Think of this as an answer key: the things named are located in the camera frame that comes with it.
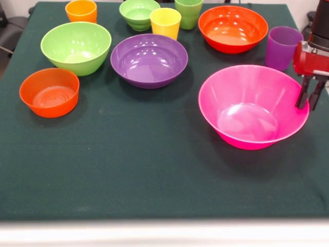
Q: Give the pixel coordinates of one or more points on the purple plastic bowl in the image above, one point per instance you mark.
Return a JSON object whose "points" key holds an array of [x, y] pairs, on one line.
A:
{"points": [[149, 64]]}

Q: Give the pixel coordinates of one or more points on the dark green tablecloth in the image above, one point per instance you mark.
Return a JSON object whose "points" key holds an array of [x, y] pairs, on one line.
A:
{"points": [[164, 185]]}

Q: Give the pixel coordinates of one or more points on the orange plastic cup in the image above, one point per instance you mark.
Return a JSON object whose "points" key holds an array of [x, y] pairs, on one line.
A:
{"points": [[81, 13]]}

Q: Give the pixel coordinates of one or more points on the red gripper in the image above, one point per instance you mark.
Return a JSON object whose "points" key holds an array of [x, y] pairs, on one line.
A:
{"points": [[311, 63]]}

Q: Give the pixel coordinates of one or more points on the green plastic cup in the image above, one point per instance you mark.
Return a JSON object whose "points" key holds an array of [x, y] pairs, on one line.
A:
{"points": [[191, 15]]}

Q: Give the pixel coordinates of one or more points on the grey office chair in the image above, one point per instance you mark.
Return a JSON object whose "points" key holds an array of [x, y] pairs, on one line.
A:
{"points": [[13, 31]]}

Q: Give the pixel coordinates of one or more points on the pink plastic bowl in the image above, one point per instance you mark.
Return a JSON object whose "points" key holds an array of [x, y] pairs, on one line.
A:
{"points": [[246, 110]]}

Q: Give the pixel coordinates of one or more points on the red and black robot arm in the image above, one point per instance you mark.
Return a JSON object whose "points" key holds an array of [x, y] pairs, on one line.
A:
{"points": [[321, 20]]}

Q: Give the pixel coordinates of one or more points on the yellow plastic cup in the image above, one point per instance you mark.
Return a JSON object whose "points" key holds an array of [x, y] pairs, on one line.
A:
{"points": [[165, 24]]}

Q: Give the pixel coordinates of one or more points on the black chair base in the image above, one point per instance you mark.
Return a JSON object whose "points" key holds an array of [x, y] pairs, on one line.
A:
{"points": [[306, 32]]}

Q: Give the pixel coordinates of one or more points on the large green plastic bowl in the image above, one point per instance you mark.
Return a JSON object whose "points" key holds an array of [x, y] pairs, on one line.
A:
{"points": [[77, 49]]}

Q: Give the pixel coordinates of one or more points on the small red-orange plastic bowl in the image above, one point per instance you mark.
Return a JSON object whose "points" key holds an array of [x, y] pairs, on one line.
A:
{"points": [[48, 95]]}

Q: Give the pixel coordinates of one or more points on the purple plastic cup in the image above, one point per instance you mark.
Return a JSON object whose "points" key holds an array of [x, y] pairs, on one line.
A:
{"points": [[280, 49]]}

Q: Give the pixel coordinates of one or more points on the large red-orange plastic bowl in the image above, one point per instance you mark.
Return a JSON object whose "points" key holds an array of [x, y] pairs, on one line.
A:
{"points": [[232, 31]]}

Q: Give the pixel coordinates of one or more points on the small green plastic bowl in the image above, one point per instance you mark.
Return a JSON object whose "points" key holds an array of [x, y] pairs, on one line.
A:
{"points": [[138, 15]]}

